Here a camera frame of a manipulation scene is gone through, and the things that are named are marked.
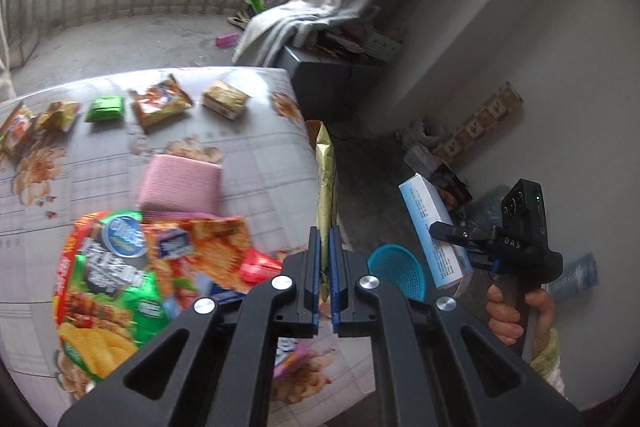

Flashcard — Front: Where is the floral tablecloth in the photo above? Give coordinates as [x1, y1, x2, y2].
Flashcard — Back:
[0, 66, 376, 427]

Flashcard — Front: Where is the person's right hand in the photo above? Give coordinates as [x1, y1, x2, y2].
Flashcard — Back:
[485, 283, 556, 351]

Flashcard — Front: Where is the tall patterned box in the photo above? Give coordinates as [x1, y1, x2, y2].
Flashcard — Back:
[432, 81, 524, 160]

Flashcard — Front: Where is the green snack packet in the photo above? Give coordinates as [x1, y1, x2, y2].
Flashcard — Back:
[84, 94, 126, 124]

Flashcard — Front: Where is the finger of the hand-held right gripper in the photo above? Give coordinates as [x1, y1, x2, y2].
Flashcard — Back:
[470, 252, 501, 275]
[429, 222, 501, 254]

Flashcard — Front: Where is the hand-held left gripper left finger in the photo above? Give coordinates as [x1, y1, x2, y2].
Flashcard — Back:
[57, 226, 323, 427]

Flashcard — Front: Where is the orange noodle packet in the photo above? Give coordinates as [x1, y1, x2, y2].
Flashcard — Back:
[142, 216, 254, 295]

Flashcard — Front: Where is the dark snack bag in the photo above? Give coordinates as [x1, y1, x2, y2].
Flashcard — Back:
[430, 164, 473, 208]

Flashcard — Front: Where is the yellow snack packet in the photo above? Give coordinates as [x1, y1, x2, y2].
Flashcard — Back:
[36, 101, 82, 134]

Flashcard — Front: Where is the gold foil wrapper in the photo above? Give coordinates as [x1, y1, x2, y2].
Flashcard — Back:
[306, 119, 342, 305]

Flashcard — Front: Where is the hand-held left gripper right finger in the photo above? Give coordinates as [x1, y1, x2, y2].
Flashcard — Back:
[327, 226, 586, 427]

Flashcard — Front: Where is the white blue carton box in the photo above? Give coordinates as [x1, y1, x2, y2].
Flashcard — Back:
[398, 173, 474, 290]

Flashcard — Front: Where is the large colourful chips bag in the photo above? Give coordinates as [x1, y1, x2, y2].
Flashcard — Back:
[51, 208, 177, 390]

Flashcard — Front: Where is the green white box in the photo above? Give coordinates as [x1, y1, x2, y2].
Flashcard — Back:
[364, 32, 404, 62]

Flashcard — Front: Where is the orange white snack packet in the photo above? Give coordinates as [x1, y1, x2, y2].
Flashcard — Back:
[0, 101, 35, 158]

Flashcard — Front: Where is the blue mesh basket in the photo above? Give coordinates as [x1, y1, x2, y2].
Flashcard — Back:
[366, 243, 427, 303]

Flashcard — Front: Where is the person's right forearm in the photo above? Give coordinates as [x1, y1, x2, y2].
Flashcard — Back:
[529, 328, 567, 403]

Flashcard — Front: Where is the dark red clutter pile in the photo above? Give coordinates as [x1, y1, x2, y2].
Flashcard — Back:
[300, 22, 376, 65]

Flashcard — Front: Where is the dark grey cabinet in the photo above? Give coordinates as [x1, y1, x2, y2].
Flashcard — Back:
[277, 43, 401, 120]

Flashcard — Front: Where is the pink folded cloth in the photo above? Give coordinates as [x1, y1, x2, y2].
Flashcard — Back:
[136, 154, 223, 216]

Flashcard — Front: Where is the purple white packet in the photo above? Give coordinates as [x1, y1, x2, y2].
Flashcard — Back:
[272, 336, 307, 380]

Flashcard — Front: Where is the beige small box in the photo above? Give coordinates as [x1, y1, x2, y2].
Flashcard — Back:
[201, 80, 251, 121]

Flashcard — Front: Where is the red small packet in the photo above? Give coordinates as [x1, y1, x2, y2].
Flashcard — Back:
[238, 248, 284, 286]

